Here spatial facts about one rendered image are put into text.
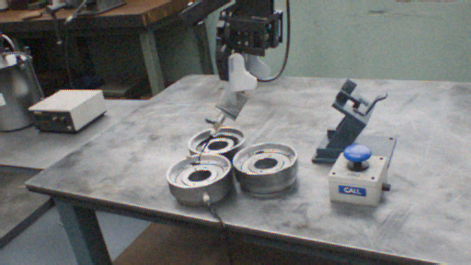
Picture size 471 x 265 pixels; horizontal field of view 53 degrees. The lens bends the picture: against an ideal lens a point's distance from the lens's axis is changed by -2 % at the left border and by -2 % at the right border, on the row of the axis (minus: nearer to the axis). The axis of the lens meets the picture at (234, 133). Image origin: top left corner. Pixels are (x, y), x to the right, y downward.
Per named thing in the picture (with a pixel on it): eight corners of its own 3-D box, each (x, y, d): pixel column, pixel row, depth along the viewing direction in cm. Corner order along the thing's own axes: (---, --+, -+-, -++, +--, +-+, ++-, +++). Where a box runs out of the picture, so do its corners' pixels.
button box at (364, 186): (329, 201, 70) (327, 173, 68) (342, 177, 76) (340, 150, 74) (384, 210, 67) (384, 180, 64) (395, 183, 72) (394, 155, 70)
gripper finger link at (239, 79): (252, 115, 75) (254, 58, 71) (219, 109, 77) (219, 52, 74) (260, 109, 77) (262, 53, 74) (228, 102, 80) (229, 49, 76)
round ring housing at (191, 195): (168, 182, 82) (163, 162, 81) (226, 168, 84) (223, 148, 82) (175, 215, 73) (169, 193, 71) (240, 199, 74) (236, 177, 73)
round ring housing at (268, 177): (308, 187, 75) (305, 165, 73) (243, 202, 74) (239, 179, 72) (289, 157, 84) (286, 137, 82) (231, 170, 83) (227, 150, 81)
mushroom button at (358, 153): (341, 183, 70) (339, 153, 68) (349, 169, 73) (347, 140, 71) (368, 186, 68) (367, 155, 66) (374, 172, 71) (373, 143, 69)
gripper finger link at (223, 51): (224, 84, 74) (224, 27, 70) (214, 82, 74) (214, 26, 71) (237, 76, 78) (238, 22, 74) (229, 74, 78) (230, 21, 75)
